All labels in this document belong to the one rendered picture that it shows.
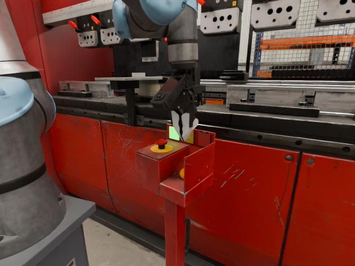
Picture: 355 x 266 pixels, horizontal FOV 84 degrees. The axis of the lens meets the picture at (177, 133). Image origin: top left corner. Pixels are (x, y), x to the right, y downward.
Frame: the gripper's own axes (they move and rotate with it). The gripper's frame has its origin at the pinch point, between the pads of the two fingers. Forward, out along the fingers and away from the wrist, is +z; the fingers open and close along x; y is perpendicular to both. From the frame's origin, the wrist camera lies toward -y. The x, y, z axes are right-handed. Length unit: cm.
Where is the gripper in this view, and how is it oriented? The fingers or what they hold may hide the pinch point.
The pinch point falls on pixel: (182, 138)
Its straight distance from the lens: 56.3
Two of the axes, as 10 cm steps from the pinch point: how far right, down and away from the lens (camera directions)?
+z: 0.6, 9.4, 3.4
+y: 6.2, -3.0, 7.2
